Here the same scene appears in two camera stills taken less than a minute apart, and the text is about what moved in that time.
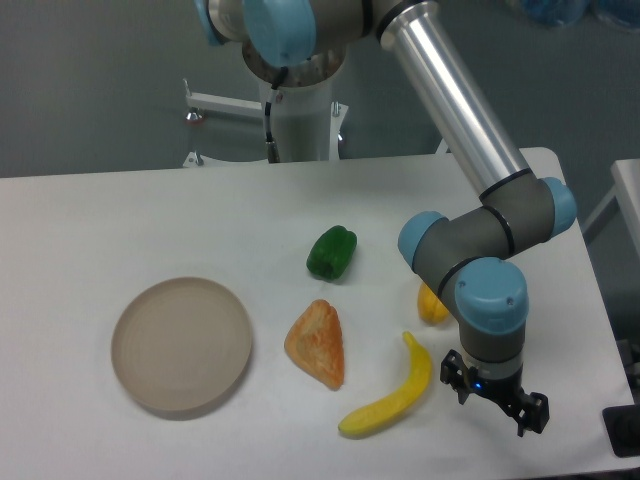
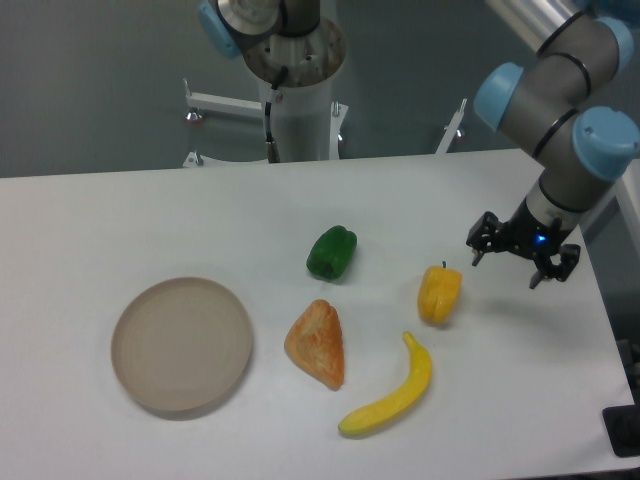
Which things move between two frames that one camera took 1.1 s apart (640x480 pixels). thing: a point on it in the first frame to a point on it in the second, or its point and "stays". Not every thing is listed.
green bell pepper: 332,252 stays
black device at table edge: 622,424 stays
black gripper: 510,391 to 526,234
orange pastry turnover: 316,342 stays
